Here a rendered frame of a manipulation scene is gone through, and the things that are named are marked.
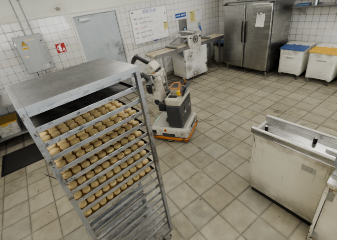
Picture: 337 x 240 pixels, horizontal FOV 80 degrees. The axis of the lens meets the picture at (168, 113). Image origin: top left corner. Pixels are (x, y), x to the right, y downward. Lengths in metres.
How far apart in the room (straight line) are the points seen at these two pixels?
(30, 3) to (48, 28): 0.49
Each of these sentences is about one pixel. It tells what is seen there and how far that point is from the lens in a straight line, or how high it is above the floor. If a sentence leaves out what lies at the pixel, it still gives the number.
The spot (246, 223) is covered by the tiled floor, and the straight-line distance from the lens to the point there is 2.54.
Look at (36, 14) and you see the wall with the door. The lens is 5.18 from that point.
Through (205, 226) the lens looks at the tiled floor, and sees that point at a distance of 2.49.
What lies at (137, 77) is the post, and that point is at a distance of 1.25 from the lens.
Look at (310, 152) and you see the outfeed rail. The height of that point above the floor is 0.89.
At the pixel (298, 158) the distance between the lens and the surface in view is 2.14.
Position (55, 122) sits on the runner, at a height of 1.68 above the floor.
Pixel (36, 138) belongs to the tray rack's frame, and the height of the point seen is 1.66.
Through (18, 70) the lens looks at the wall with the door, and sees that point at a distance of 5.26.
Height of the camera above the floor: 2.15
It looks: 30 degrees down
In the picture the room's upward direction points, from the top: 9 degrees counter-clockwise
